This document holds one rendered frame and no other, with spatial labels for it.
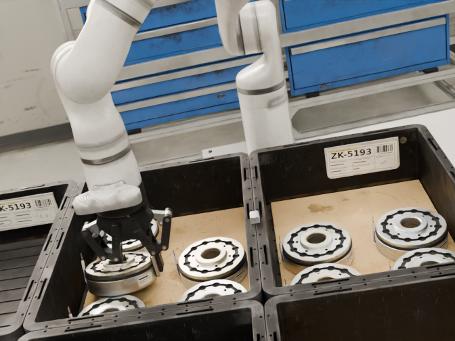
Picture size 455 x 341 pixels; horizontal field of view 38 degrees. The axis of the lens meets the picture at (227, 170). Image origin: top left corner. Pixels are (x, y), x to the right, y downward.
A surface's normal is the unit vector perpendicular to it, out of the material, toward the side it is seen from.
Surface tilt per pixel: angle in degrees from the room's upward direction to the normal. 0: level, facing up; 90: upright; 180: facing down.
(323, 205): 0
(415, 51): 90
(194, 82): 90
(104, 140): 88
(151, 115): 90
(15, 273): 0
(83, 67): 71
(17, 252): 0
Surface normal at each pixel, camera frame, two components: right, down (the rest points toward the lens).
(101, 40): 0.37, 0.10
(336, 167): 0.01, 0.46
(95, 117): -0.15, -0.77
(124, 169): 0.68, 0.06
